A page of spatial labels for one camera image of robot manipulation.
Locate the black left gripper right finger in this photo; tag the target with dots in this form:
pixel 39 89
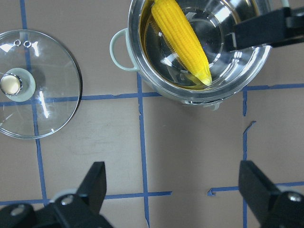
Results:
pixel 273 206

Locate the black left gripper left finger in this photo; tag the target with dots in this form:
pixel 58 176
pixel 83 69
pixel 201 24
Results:
pixel 70 210

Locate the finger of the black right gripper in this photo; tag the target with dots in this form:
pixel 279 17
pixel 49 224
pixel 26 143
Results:
pixel 281 27

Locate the yellow corn cob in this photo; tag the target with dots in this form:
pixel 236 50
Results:
pixel 173 23

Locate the glass pot lid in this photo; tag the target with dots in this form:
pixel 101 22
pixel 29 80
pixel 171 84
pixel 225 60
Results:
pixel 40 84

